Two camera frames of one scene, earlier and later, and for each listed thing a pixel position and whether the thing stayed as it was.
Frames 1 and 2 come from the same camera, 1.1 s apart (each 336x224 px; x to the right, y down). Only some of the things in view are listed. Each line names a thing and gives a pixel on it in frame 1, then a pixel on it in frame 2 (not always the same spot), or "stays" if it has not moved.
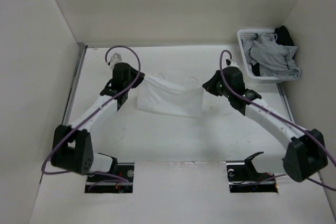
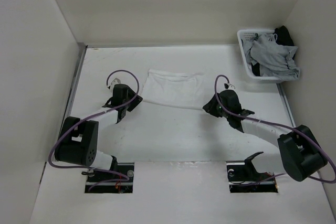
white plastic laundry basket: (248, 34) stays
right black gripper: (210, 85) -> (209, 107)
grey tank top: (275, 60) stays
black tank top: (283, 38) stays
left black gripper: (139, 80) -> (135, 103)
